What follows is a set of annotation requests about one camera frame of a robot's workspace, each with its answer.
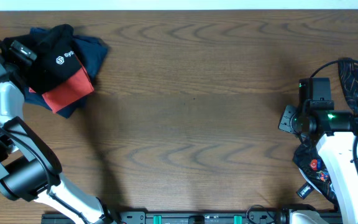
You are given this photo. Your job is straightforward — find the plain black t-shirt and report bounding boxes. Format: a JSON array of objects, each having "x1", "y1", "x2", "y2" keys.
[{"x1": 2, "y1": 24, "x2": 82, "y2": 95}]

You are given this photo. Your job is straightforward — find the black patterned printed shirt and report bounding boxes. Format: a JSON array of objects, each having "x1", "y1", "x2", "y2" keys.
[{"x1": 293, "y1": 58, "x2": 358, "y2": 205}]

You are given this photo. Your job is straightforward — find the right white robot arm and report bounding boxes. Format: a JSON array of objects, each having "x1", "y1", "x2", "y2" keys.
[{"x1": 278, "y1": 78, "x2": 358, "y2": 223}]

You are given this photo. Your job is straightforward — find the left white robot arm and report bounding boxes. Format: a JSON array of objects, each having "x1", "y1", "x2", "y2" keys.
[{"x1": 0, "y1": 46, "x2": 121, "y2": 223}]

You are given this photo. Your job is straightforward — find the red folded t-shirt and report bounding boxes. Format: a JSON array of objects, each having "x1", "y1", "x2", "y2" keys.
[{"x1": 28, "y1": 52, "x2": 94, "y2": 113}]

